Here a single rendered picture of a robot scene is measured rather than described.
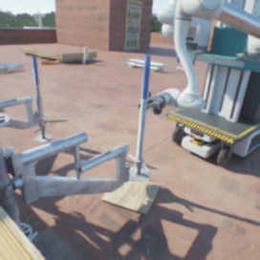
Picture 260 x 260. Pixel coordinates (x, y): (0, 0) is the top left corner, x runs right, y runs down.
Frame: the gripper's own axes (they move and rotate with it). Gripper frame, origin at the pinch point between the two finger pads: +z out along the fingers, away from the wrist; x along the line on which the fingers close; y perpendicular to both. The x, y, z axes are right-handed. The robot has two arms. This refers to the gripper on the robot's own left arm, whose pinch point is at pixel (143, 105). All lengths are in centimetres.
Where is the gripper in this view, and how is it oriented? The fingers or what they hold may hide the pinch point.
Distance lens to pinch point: 129.2
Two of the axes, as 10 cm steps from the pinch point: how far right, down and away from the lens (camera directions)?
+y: 0.6, -9.0, -4.3
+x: 7.6, 3.2, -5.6
